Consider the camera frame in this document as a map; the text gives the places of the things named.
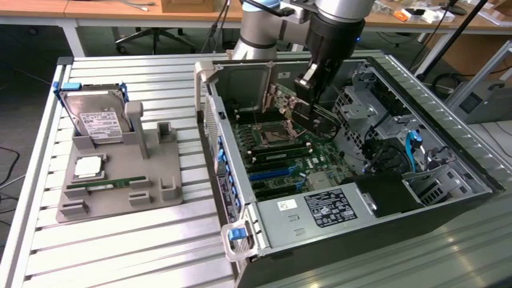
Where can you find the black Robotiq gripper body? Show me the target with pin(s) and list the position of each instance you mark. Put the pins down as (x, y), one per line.
(333, 39)

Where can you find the Nvidia graphics card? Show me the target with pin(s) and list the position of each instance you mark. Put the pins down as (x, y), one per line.
(280, 99)

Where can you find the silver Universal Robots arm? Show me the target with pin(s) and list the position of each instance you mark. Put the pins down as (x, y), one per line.
(256, 30)

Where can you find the open socket cover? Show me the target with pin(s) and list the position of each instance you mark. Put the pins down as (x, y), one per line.
(291, 127)

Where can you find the silver disk bay cage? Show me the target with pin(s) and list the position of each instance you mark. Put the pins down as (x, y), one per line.
(360, 114)

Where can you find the socket locking lever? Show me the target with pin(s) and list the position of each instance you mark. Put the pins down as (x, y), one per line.
(255, 117)

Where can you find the CPU socket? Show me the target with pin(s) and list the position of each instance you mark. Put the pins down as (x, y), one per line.
(273, 135)

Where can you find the green motherboard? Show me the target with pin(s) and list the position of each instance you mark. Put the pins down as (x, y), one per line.
(320, 150)

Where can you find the RAM stick in slot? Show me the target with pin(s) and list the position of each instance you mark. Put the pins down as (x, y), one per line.
(280, 156)

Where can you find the white small device box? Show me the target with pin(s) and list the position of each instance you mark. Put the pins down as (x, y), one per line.
(436, 16)

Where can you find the black expansion slot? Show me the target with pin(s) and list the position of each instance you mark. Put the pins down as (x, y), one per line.
(276, 185)
(280, 194)
(265, 167)

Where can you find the black tripod pole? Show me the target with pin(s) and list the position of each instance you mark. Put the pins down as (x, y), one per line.
(452, 39)

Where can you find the blue expansion slot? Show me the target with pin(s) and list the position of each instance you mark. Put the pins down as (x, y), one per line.
(272, 174)

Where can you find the black round stand base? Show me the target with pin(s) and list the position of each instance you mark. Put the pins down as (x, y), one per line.
(453, 9)

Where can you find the black plastic shroud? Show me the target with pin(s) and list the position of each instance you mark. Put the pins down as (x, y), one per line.
(384, 192)

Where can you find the black office chair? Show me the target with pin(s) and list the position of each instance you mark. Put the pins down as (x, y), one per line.
(153, 33)

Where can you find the grey computer tower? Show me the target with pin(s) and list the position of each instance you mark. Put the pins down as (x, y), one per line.
(488, 102)

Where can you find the grey power supply unit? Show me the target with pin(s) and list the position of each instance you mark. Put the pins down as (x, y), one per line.
(296, 222)

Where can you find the blue case latch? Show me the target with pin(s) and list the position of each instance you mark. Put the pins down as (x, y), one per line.
(236, 234)

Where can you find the black open PC case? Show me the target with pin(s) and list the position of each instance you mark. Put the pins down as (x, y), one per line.
(360, 240)

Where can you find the hard disk in blue carrier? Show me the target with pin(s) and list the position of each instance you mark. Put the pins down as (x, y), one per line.
(100, 120)

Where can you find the grey parts rack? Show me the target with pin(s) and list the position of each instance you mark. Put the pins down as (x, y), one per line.
(120, 168)

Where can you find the green RAM stick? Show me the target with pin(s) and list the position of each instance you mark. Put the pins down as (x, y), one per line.
(120, 182)

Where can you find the silver CPU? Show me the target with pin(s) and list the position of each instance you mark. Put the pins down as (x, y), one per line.
(88, 167)

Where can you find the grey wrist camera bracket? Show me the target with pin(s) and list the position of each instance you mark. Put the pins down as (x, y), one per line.
(293, 30)

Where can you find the wooden desk with white frame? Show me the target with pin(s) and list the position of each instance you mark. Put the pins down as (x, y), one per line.
(40, 12)
(385, 21)

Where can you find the grey disk bay bracket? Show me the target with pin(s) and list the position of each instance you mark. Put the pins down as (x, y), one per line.
(440, 186)

